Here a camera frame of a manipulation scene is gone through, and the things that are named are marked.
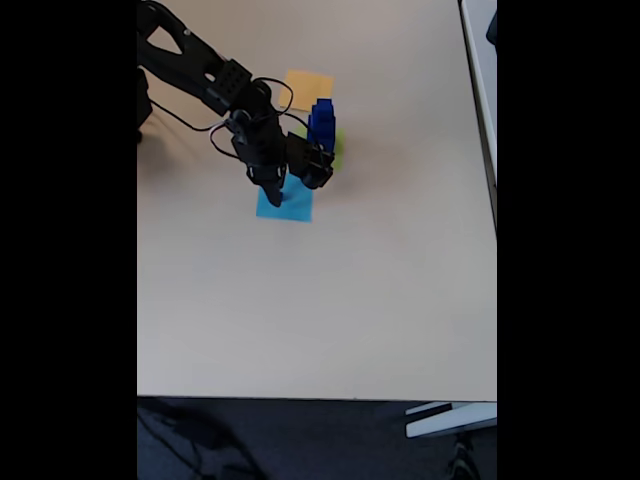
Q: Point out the medium blue cube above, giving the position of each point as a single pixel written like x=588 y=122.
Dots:
x=325 y=122

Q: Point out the large blue cube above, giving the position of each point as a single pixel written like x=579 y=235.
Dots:
x=331 y=137

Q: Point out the light blue paper square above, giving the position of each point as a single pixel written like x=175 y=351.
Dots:
x=300 y=207

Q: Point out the green paper square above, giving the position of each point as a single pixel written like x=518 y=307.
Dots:
x=341 y=145

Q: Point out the orange paper square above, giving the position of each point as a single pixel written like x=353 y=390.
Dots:
x=315 y=85

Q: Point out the white neighbouring table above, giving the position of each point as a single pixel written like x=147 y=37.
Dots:
x=482 y=90

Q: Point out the dark blue chair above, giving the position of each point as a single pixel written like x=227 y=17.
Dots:
x=493 y=30

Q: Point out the white table leg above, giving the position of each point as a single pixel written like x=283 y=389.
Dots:
x=450 y=420

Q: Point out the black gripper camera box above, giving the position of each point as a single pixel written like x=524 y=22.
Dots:
x=312 y=162

